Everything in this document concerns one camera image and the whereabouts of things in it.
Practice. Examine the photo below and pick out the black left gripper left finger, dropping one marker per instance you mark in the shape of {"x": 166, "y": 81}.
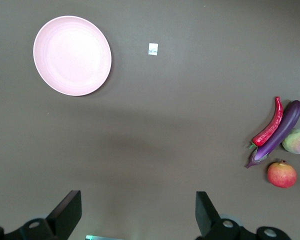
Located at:
{"x": 52, "y": 225}

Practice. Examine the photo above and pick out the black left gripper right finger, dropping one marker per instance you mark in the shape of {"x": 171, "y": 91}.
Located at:
{"x": 215, "y": 227}

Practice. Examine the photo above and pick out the red pomegranate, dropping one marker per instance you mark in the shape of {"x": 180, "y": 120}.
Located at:
{"x": 282, "y": 175}

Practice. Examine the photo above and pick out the red chili pepper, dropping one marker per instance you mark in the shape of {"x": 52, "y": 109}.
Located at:
{"x": 272, "y": 125}

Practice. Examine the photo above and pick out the green pink peach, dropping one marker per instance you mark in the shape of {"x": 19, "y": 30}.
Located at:
{"x": 298, "y": 141}

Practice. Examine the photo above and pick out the purple eggplant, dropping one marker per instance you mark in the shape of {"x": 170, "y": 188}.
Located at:
{"x": 285, "y": 127}

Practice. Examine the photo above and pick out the brown table cover sheet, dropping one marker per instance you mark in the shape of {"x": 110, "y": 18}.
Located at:
{"x": 150, "y": 125}

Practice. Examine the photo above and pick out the pink round plate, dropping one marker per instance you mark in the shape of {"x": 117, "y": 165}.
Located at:
{"x": 72, "y": 56}

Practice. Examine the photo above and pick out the small white label sticker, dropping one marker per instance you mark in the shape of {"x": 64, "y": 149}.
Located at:
{"x": 153, "y": 49}

